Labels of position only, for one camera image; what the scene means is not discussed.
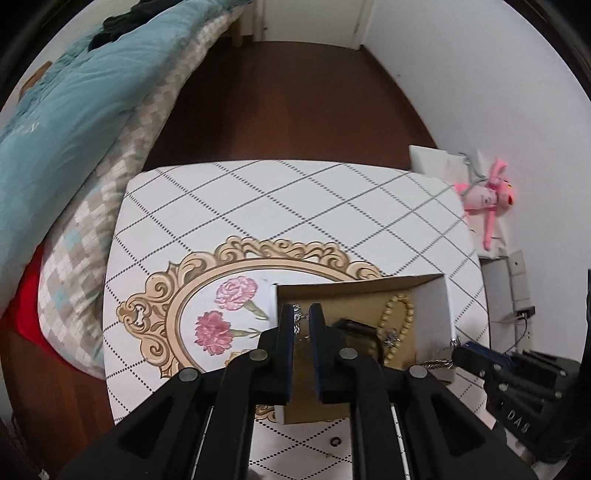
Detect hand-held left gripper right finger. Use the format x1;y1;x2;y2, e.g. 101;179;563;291
309;303;541;480

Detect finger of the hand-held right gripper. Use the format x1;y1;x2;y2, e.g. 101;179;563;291
463;342;514;366
452;347;498;385

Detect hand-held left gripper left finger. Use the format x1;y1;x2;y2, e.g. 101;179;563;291
60;305;297;480

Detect silver chain bracelet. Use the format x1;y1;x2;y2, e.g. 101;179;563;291
418;338;462;370

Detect cardboard box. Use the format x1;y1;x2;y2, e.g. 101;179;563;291
275;273;459;424

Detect pink plush toy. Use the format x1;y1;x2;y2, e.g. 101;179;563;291
453;158;520;250

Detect white cabinet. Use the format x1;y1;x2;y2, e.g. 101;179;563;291
408;145;514;260

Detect checkered quilt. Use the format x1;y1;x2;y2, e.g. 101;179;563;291
37;9;243;380

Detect red bed sheet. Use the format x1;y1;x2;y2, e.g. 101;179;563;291
4;242;47;344

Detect teal blanket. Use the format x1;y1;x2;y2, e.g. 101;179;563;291
0;0;257;273

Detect white door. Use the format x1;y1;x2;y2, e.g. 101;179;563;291
253;0;376;51

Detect dark clothing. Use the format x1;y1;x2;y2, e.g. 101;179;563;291
88;0;183;51

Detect silver necklace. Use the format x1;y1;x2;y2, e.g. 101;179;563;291
293;304;309;343

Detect black cable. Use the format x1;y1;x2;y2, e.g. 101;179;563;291
505;311;536;356

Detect wall socket panel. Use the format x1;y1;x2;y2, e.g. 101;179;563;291
507;250;537;320

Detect beige beaded bracelet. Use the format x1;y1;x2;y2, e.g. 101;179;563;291
376;294;415;366

